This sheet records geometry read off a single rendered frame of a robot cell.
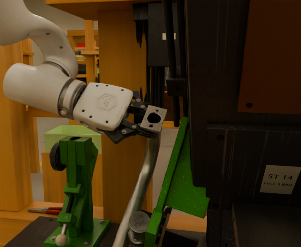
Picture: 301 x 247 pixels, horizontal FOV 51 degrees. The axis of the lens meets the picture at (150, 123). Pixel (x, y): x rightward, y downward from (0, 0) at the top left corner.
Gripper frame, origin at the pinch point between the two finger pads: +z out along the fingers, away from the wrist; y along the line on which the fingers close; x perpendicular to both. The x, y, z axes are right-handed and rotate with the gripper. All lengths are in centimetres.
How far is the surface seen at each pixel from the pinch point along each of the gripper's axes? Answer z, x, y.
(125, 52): -15.6, 9.6, 25.2
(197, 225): 18.5, 41.4, -4.4
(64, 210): -16.3, 25.8, -16.7
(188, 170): 10.0, -6.6, -10.4
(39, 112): -42, 35, 12
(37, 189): -138, 289, 46
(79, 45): -415, 670, 600
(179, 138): 7.1, -10.9, -7.7
